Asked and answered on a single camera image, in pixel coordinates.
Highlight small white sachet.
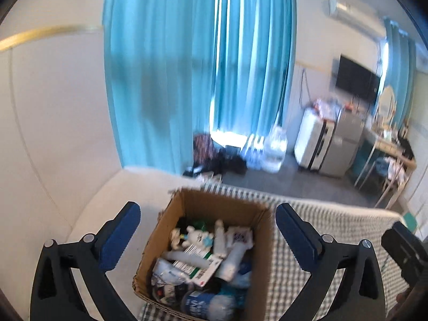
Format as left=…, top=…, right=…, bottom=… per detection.
left=226, top=226, right=253, bottom=249

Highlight white plush bear toy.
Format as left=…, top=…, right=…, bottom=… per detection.
left=170, top=226, right=214, bottom=250

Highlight green plastic wrapper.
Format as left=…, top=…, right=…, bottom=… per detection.
left=189, top=220, right=208, bottom=232

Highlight white cylinder bottle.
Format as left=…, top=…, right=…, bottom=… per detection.
left=215, top=242, right=247, bottom=282

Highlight clear plastic bag floral item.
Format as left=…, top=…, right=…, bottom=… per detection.
left=181, top=291, right=235, bottom=321

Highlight white cream tube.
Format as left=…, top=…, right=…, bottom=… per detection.
left=213, top=220, right=227, bottom=259

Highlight teal stool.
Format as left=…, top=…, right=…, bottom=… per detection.
left=403, top=212, right=418, bottom=233

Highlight checkered bed sheet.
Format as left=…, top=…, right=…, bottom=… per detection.
left=133, top=184, right=406, bottom=320

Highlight wooden chair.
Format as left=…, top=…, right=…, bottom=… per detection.
left=374, top=156, right=417, bottom=209

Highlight white desk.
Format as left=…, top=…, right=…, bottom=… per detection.
left=351, top=128, right=416, bottom=188

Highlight grey mini fridge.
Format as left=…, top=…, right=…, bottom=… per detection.
left=319, top=109, right=365, bottom=178

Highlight oval vanity mirror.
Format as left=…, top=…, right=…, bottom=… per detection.
left=377, top=85, right=396, bottom=124

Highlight white suitcase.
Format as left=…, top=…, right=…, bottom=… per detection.
left=294, top=108, right=335, bottom=171

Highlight brown cardboard box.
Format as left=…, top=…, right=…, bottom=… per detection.
left=133, top=185, right=277, bottom=320

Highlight large water jug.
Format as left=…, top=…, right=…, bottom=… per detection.
left=261, top=114, right=288, bottom=173

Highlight pack of water bottles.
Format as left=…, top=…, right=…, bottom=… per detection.
left=240, top=134, right=265, bottom=170

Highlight small blue window curtain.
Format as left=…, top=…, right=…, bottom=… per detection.
left=384, top=18, right=416, bottom=128

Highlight dark clothes on floor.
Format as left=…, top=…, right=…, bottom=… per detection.
left=183, top=145, right=247, bottom=178

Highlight floral patterned bag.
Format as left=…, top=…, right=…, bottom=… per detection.
left=193, top=133, right=217, bottom=167

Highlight air conditioner unit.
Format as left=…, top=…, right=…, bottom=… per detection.
left=328, top=0, right=387, bottom=41

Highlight large blue curtain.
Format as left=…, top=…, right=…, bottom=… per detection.
left=102, top=0, right=297, bottom=174

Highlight black wall television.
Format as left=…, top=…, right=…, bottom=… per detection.
left=336, top=55, right=381, bottom=104

